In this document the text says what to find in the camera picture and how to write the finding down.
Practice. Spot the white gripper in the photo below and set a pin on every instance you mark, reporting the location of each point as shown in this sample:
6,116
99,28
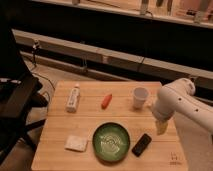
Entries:
162,111

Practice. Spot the orange eraser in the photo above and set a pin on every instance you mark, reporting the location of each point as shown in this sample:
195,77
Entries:
106,101

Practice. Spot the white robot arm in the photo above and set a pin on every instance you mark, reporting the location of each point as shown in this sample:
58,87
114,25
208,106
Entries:
177,96

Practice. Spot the white sponge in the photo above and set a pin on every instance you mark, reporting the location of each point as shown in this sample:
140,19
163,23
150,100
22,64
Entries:
76,143

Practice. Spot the black phone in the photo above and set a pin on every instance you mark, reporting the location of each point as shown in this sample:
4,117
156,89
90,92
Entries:
141,145

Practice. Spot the white paper cup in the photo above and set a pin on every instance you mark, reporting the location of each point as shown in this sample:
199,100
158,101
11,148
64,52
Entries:
140,96

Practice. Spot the green plate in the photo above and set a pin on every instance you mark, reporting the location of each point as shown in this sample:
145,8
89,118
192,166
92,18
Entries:
111,142

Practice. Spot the wooden table board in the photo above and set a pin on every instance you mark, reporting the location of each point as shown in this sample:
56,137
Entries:
164,153

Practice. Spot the white tube bottle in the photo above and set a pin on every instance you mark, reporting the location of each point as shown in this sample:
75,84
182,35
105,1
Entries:
73,99

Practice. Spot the black chair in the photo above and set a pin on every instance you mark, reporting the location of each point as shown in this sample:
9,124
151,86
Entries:
18,94

